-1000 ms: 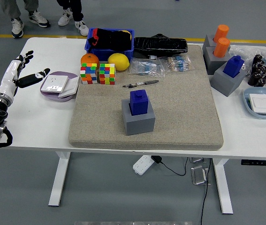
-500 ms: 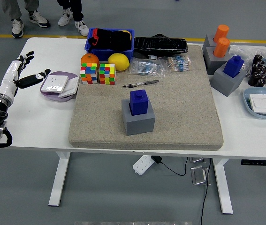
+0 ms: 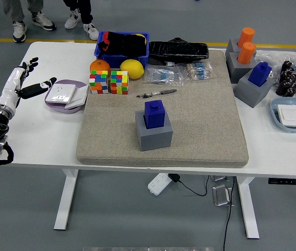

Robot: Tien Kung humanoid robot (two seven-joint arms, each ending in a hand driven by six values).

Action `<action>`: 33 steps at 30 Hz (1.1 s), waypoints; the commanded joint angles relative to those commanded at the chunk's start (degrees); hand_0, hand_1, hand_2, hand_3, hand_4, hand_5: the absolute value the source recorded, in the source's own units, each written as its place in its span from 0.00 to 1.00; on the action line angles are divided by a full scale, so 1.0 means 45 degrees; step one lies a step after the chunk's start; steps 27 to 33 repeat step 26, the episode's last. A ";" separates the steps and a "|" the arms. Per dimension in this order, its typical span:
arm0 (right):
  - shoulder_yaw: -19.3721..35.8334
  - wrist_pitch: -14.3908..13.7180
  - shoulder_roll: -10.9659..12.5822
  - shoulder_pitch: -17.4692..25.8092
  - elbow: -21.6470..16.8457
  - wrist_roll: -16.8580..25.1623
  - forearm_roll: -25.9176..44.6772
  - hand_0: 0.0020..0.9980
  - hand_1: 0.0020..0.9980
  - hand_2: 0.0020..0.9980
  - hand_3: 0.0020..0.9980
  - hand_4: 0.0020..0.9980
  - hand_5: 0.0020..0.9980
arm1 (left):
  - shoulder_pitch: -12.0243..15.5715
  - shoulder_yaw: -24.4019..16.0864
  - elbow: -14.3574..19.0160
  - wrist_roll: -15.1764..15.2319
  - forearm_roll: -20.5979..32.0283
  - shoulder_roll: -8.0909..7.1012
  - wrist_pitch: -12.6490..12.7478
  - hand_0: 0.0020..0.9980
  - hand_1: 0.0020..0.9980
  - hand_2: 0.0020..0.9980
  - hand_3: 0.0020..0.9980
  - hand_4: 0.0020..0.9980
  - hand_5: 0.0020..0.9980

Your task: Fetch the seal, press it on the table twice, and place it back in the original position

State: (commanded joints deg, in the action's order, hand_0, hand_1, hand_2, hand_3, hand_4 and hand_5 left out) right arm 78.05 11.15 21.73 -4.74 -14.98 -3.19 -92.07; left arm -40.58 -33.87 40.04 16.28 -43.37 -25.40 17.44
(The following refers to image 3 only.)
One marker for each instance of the white table leg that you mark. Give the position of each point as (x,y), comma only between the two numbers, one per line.
(249,209)
(66,198)

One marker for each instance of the silver metal foot pedal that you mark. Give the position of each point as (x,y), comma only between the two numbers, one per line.
(219,178)
(222,194)

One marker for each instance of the colourful puzzle cube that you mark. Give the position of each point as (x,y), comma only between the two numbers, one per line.
(99,82)
(119,82)

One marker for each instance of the orange cylinder seal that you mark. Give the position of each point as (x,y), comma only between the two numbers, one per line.
(246,36)
(246,53)

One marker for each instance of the yellow object in bin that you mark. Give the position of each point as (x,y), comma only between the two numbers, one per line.
(144,39)

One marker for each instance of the blue plastic bin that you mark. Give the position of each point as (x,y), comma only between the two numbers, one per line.
(116,61)

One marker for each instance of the black pen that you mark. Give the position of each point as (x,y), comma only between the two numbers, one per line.
(163,92)

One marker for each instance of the white socket panel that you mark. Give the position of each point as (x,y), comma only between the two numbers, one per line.
(60,92)

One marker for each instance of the yellow lemon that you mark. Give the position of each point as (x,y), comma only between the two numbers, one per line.
(132,68)

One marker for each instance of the blue square seal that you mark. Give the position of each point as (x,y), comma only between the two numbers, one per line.
(155,115)
(259,74)

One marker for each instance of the person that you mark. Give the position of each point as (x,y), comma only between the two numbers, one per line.
(18,30)
(91,31)

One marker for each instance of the orange fruit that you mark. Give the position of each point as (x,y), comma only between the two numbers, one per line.
(99,65)

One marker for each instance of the bundle of black capacitors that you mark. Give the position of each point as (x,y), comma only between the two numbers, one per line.
(286,83)

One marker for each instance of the grey-brown mat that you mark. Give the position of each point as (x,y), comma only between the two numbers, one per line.
(202,125)

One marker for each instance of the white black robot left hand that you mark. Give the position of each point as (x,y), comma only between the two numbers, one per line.
(10,86)

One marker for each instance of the light blue tray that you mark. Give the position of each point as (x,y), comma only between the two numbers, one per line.
(274,112)

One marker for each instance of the clear bag blue resistors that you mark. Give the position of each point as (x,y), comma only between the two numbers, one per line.
(163,74)

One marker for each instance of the black cloth bag red trim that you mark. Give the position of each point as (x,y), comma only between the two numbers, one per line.
(124,44)

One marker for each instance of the purple tray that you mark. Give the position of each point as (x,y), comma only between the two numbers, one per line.
(59,109)

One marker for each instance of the white switch panel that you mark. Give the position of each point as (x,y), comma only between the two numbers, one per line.
(78,99)
(292,116)

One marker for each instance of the white power strip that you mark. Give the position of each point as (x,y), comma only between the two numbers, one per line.
(158,184)

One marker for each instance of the clear bag beige resistors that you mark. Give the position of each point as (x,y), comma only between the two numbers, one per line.
(198,71)

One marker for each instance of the black plastic-wrapped long case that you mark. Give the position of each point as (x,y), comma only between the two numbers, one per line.
(179,51)

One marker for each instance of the grey seal holder block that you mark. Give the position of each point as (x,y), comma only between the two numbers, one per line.
(155,139)
(249,92)
(237,72)
(232,47)

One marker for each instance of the black table control panel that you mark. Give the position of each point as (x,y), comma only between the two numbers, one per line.
(288,181)

